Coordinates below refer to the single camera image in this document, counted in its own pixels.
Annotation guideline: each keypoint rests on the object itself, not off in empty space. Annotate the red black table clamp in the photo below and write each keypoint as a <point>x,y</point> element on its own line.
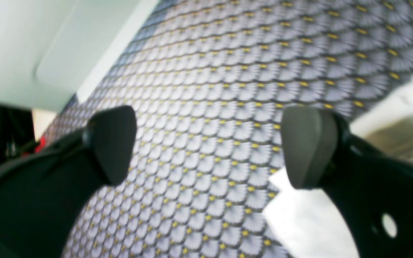
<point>33,147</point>

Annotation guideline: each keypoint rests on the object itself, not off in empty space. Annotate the white plastic bin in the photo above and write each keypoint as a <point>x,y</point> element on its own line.
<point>51,50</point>

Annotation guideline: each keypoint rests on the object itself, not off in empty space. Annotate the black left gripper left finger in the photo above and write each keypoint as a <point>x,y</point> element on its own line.
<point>42,194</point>

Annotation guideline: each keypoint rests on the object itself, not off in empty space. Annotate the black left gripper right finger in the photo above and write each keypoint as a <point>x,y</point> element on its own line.
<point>372,191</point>

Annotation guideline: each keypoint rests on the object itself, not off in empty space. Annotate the white T-shirt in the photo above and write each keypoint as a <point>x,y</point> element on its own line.
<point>307,222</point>

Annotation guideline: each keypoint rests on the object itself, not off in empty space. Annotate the patterned fan-print tablecloth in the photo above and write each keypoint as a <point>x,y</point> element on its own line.
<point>208,80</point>

